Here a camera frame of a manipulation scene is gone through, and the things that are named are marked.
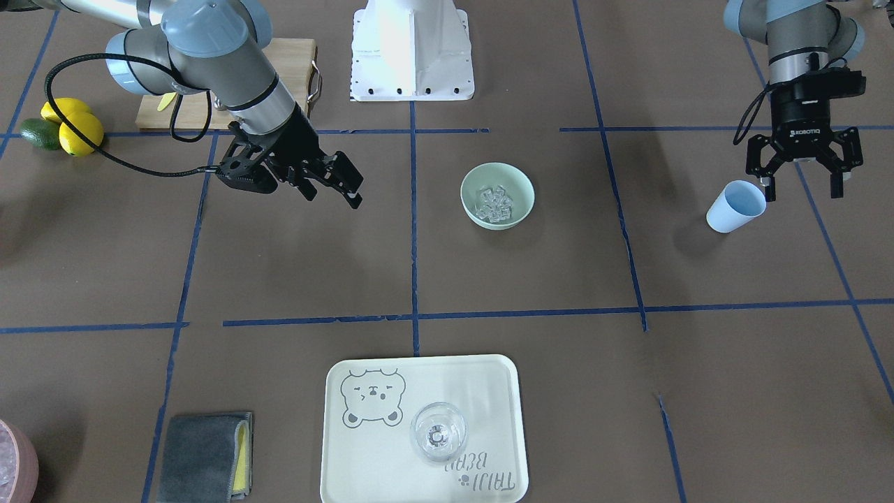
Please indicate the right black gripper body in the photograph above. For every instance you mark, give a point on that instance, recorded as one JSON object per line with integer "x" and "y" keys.
{"x": 294, "y": 146}

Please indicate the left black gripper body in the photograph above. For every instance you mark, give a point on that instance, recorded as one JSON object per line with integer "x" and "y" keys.
{"x": 803, "y": 115}

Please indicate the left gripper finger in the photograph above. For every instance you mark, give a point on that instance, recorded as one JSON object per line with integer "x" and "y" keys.
{"x": 765, "y": 172}
{"x": 840, "y": 155}

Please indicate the light blue plastic cup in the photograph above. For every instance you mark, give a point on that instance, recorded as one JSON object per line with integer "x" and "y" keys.
{"x": 737, "y": 204}

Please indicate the green ceramic bowl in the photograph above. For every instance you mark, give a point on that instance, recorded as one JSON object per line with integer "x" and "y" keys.
{"x": 516, "y": 183}

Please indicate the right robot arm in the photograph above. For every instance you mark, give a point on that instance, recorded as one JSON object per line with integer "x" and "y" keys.
{"x": 217, "y": 48}

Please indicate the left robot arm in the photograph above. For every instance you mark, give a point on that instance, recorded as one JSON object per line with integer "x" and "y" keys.
{"x": 810, "y": 45}

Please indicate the ice cubes in green bowl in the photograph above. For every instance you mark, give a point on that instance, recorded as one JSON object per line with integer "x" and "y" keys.
{"x": 494, "y": 206}

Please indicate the pink bowl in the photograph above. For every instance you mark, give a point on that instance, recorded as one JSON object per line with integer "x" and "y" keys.
{"x": 20, "y": 468}

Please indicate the wooden cutting board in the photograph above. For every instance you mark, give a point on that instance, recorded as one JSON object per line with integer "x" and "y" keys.
{"x": 293, "y": 58}

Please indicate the yellow plastic knife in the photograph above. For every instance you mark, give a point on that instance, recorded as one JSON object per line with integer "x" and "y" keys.
{"x": 166, "y": 100}

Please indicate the yellow lemon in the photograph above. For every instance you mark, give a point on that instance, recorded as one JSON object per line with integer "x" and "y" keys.
{"x": 89, "y": 126}
{"x": 69, "y": 106}

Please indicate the clear wine glass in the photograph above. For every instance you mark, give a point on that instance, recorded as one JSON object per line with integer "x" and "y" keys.
{"x": 439, "y": 432}

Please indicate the cream bear tray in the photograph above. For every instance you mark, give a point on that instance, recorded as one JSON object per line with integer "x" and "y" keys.
{"x": 367, "y": 449}

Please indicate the green lime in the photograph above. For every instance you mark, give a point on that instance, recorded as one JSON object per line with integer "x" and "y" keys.
{"x": 41, "y": 133}

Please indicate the grey folded cloth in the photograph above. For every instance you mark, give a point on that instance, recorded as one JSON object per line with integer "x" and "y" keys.
{"x": 207, "y": 458}

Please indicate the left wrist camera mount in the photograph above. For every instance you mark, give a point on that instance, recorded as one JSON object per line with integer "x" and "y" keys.
{"x": 846, "y": 83}

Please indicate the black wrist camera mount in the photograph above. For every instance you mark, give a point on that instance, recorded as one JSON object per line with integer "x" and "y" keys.
{"x": 243, "y": 168}

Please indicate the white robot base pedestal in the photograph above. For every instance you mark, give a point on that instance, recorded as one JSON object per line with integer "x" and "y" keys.
{"x": 411, "y": 51}

